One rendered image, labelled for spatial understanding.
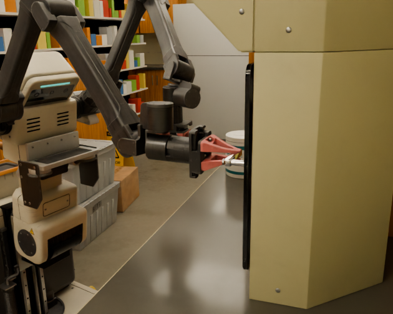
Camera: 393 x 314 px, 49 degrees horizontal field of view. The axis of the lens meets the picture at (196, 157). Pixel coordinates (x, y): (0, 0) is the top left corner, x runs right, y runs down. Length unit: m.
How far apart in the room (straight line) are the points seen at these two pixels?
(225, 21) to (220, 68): 5.10
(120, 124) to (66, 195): 0.76
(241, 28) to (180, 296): 0.52
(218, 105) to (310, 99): 5.20
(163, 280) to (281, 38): 0.54
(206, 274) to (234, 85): 4.96
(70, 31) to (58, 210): 0.81
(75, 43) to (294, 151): 0.58
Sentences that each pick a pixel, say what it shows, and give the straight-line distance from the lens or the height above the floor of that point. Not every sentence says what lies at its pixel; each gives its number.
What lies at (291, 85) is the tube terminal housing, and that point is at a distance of 0.74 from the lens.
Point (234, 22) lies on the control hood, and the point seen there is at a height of 1.46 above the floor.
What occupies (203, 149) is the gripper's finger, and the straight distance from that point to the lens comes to 0.88.
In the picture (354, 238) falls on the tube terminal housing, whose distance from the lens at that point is 0.89.
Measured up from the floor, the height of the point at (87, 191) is 0.39.
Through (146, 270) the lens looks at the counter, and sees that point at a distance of 1.00.
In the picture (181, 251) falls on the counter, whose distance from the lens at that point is 1.07.
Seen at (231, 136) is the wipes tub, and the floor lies 1.09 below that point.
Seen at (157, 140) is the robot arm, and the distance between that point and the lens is 0.93.
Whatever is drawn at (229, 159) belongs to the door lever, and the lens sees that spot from 0.84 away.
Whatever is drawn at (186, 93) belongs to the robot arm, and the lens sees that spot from 1.21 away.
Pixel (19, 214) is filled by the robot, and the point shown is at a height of 0.83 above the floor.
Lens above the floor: 1.44
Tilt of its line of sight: 16 degrees down
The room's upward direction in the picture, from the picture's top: 1 degrees counter-clockwise
